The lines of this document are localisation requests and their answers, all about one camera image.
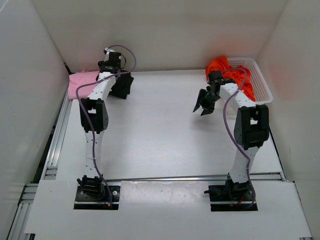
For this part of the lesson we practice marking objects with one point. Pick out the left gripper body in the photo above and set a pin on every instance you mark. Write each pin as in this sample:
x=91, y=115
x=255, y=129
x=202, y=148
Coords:
x=103, y=63

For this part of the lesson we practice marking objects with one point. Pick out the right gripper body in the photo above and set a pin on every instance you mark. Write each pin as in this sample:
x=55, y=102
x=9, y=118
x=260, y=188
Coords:
x=209, y=100

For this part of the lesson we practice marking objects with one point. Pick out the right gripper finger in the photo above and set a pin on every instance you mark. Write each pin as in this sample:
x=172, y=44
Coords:
x=200, y=98
x=207, y=111

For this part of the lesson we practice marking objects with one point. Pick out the black t-shirt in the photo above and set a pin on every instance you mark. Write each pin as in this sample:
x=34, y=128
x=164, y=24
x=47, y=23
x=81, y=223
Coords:
x=122, y=88

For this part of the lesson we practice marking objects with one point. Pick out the orange t-shirt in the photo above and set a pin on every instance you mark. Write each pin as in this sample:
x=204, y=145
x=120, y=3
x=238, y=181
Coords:
x=222, y=64

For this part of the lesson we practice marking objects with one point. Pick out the pink t-shirt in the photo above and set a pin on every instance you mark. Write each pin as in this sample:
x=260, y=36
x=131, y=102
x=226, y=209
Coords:
x=81, y=78

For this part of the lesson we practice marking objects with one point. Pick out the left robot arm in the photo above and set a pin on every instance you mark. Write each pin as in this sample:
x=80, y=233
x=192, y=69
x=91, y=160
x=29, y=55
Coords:
x=93, y=112

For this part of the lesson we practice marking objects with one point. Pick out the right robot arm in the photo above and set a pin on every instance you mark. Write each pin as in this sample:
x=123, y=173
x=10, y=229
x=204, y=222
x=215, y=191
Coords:
x=246, y=122

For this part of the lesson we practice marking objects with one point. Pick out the white plastic basket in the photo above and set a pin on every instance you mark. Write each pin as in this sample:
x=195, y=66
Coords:
x=261, y=90

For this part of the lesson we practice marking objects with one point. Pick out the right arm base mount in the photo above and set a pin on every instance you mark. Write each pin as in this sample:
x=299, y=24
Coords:
x=222, y=200

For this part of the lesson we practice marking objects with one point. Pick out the aluminium frame rail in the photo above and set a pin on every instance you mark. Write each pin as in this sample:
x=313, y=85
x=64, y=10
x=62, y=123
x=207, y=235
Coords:
x=48, y=171

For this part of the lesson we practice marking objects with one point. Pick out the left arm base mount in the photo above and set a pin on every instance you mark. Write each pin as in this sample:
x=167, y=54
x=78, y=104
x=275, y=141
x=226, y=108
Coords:
x=90, y=200

